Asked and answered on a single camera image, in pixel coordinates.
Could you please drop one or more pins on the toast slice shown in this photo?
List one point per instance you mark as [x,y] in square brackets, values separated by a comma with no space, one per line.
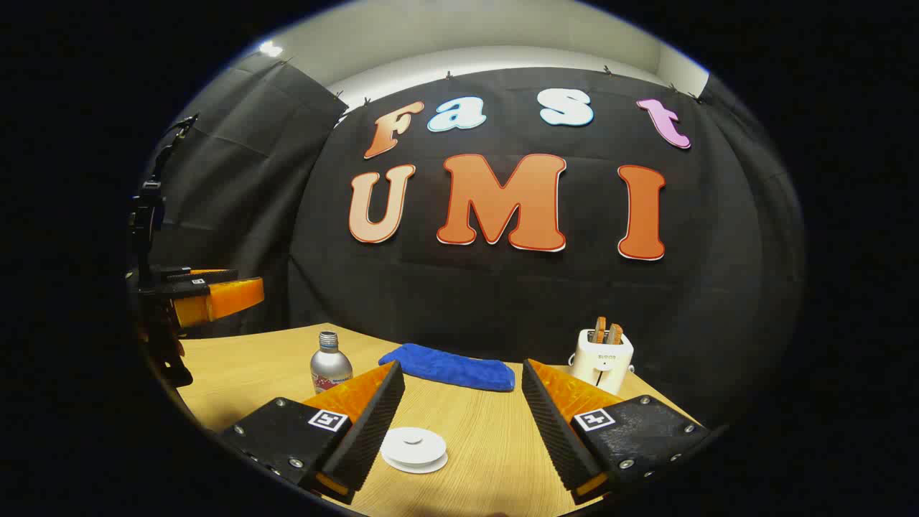
[599,330]
[615,334]

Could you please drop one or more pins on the white toaster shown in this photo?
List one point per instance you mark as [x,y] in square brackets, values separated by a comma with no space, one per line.
[599,362]

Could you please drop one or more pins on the silver water bottle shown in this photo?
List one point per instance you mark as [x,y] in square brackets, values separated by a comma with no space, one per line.
[331,366]

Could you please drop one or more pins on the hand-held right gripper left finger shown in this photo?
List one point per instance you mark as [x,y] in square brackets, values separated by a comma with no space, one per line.
[373,424]

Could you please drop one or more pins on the black backdrop cloth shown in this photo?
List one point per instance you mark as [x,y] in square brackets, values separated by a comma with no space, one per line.
[502,301]

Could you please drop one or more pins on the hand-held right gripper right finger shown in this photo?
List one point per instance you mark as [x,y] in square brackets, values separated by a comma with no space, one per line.
[556,431]

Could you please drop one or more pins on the blue towel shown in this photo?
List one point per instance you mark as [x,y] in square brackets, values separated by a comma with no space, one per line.
[452,370]

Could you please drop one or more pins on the white saucer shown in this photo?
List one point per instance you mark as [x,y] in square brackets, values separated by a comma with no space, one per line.
[432,469]

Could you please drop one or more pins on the ceiling light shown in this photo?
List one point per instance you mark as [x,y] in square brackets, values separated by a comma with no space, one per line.
[271,48]

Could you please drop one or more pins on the white teacup lid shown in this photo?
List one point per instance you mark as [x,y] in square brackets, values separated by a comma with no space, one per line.
[413,438]

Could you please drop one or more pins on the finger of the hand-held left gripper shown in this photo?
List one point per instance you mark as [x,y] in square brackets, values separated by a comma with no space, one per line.
[194,275]
[222,298]

